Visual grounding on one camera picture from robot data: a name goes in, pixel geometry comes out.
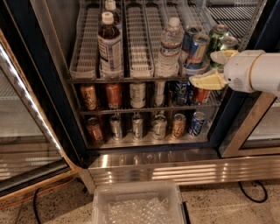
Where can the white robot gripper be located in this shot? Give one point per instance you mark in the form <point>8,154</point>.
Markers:
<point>240,71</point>

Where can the red bull can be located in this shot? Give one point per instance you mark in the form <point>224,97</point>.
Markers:
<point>190,31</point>
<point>197,51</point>

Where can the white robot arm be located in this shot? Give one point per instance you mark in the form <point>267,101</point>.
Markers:
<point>265,73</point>

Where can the front green soda can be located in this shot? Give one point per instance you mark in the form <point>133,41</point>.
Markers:
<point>225,43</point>

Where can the green soda can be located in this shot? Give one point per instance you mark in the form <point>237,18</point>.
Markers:
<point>216,33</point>
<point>225,43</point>

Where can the red can middle shelf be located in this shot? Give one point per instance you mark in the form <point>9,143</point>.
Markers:
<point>201,95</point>

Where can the red can shelf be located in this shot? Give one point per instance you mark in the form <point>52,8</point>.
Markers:
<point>201,95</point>
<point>94,129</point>

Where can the rear green soda can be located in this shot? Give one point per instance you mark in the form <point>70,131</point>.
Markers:
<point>216,33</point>

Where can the blue can middle shelf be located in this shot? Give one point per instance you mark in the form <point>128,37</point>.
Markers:
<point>180,93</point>

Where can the blue can shelf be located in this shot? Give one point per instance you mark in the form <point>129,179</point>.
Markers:
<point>198,120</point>
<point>180,93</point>

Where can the blue can bottom shelf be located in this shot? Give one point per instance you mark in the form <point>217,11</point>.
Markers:
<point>198,120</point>

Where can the slim white can middle shelf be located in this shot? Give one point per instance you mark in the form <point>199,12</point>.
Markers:
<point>159,92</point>

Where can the tan can bottom shelf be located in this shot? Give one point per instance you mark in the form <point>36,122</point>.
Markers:
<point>178,126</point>

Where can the tan can shelf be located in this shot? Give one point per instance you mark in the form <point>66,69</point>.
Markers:
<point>178,126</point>
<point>89,96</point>

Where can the closed right fridge door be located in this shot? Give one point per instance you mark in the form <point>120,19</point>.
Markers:
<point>256,129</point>

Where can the white can bottom shelf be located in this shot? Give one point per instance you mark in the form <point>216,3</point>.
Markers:
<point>159,127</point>

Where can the stainless steel fridge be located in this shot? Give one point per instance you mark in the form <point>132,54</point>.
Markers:
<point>42,34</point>

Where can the silver can bottom shelf centre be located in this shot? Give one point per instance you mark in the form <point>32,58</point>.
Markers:
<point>137,126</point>

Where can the silver can shelf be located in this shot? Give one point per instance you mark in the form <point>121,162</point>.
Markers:
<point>137,126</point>
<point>116,127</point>

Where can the orange can middle shelf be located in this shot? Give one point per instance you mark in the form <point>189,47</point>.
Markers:
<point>114,95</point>

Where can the silver can bottom shelf left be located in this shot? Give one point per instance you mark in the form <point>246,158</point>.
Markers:
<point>116,127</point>

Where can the tan can middle shelf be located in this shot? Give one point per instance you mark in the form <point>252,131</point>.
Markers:
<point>89,96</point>

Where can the red can bottom shelf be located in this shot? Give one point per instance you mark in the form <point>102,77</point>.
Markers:
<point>94,129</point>

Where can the open glass fridge door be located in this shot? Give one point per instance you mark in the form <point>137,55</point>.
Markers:
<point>31,155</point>

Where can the clear water bottle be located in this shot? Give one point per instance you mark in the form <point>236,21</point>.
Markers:
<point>170,47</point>

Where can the front dark tea bottle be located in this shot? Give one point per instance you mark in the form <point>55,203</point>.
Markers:
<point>110,47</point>

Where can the dark tea bottle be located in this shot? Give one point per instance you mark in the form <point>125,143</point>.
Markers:
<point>110,47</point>
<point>114,13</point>

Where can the rear dark tea bottle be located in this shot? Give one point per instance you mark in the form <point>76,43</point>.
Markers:
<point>114,13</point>

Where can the clear plastic bin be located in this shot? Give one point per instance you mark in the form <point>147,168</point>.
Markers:
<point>147,190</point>

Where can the bubble wrap sheet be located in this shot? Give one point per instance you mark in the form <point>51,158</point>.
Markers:
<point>138,211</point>

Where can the middle wire shelf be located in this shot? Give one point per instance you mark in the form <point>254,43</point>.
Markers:
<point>214,100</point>

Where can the wire shelf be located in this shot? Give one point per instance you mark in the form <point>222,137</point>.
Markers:
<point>214,100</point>
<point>142,21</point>

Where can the top wire shelf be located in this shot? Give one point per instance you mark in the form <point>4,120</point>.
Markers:
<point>142,21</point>

